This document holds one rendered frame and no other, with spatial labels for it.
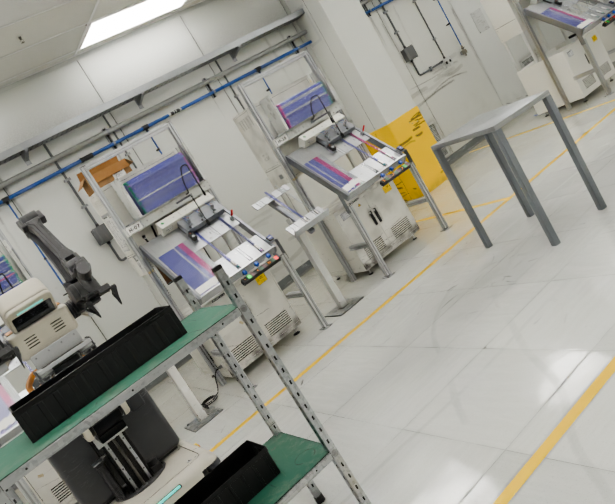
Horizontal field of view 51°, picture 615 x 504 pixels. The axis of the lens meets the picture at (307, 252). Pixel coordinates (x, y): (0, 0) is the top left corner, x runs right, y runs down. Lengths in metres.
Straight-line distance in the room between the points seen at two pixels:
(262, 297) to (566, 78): 4.47
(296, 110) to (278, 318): 1.76
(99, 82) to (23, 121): 0.81
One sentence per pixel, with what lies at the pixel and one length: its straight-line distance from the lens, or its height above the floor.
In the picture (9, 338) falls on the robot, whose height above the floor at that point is 1.22.
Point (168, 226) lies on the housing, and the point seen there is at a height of 1.23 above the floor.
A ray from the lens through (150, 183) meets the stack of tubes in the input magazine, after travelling 4.87.
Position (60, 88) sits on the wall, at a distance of 6.55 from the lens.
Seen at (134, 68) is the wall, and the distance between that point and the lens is 6.78.
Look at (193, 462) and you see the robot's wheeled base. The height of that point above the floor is 0.28.
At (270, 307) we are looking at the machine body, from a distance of 4.92.
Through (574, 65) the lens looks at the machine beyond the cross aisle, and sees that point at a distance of 7.85.
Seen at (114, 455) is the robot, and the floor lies 0.48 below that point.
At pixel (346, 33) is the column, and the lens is 7.36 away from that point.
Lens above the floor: 1.34
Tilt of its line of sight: 10 degrees down
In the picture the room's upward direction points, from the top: 31 degrees counter-clockwise
